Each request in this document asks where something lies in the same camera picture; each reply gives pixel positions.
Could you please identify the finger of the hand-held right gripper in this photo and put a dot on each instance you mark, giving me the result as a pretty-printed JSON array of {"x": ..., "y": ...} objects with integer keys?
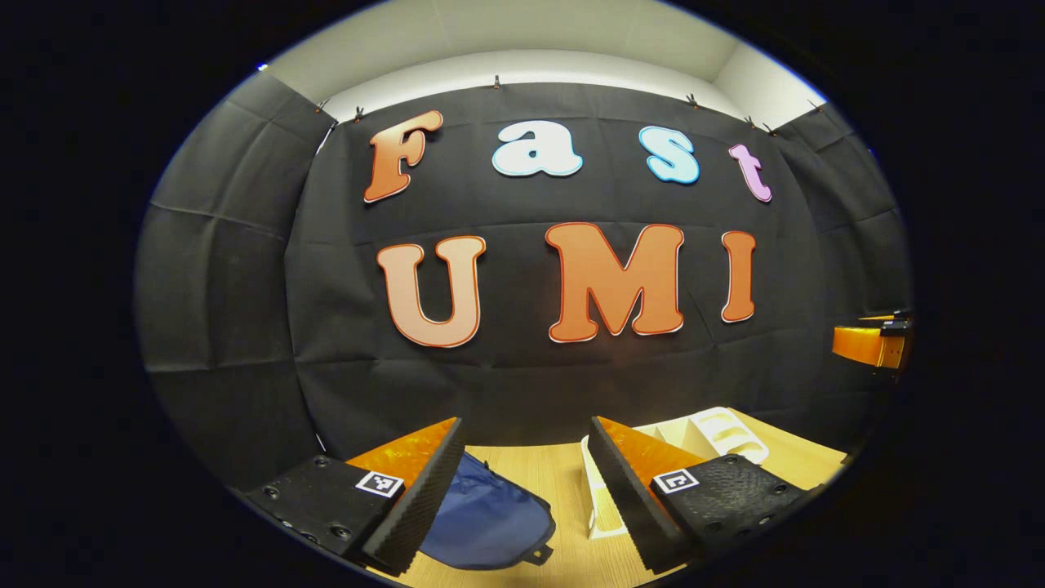
[
  {"x": 857, "y": 345},
  {"x": 886, "y": 315}
]

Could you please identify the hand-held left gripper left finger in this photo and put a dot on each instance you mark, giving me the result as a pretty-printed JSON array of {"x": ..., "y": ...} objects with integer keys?
[{"x": 424, "y": 506}]

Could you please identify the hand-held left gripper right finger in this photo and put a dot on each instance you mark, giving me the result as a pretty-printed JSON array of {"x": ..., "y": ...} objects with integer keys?
[{"x": 629, "y": 506}]

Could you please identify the blue schoolbag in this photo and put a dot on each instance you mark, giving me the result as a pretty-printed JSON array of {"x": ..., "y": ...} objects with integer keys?
[{"x": 490, "y": 514}]

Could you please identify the cream bookshelf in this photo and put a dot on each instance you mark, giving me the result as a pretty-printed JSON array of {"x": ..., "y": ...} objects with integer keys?
[{"x": 731, "y": 433}]

